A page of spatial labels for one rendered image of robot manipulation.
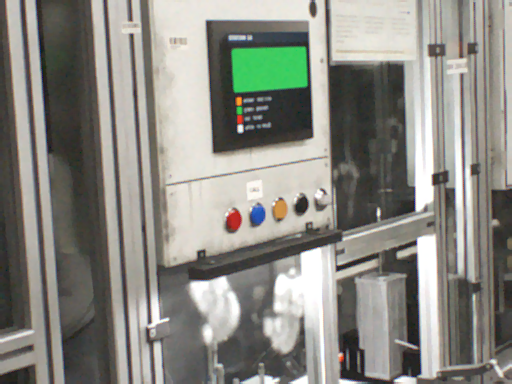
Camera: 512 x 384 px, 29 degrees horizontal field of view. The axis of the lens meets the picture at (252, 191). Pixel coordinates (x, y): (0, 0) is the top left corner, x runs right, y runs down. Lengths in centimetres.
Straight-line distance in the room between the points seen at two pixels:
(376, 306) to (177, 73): 102
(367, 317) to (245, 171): 84
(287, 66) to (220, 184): 24
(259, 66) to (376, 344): 96
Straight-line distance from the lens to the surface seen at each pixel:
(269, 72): 160
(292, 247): 163
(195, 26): 151
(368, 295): 233
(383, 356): 235
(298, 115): 166
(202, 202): 152
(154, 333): 147
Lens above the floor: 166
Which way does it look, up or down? 7 degrees down
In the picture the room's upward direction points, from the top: 3 degrees counter-clockwise
